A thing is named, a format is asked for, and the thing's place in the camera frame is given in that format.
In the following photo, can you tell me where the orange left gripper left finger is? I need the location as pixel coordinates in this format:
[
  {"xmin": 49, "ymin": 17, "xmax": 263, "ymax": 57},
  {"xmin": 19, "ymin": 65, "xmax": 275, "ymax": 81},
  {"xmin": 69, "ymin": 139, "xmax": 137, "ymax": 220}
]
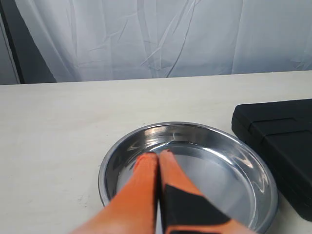
[{"xmin": 72, "ymin": 153, "xmax": 158, "ymax": 234}]

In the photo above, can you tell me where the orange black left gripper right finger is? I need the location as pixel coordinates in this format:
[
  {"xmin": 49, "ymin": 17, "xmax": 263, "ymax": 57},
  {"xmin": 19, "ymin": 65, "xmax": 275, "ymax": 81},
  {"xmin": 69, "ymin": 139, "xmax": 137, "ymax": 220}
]
[{"xmin": 159, "ymin": 150, "xmax": 253, "ymax": 234}]

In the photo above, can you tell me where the black plastic tool case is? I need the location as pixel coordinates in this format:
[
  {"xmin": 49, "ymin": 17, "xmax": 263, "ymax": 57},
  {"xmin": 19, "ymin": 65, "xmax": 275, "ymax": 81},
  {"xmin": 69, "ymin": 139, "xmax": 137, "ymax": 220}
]
[{"xmin": 232, "ymin": 99, "xmax": 312, "ymax": 221}]

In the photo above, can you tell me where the round steel tray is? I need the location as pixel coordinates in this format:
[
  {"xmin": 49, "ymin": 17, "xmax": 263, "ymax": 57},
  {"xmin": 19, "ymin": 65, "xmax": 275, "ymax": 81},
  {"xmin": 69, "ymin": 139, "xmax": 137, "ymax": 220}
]
[{"xmin": 98, "ymin": 122, "xmax": 278, "ymax": 234}]

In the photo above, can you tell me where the white backdrop curtain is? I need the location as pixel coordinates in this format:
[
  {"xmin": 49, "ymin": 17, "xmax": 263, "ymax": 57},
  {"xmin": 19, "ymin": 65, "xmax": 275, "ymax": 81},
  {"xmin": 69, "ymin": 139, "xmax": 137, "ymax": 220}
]
[{"xmin": 16, "ymin": 0, "xmax": 312, "ymax": 82}]

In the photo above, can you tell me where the dark vertical post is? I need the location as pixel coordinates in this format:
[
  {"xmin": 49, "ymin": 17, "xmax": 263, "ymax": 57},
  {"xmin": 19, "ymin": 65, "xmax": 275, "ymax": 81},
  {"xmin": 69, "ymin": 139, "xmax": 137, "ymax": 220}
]
[{"xmin": 0, "ymin": 0, "xmax": 56, "ymax": 84}]

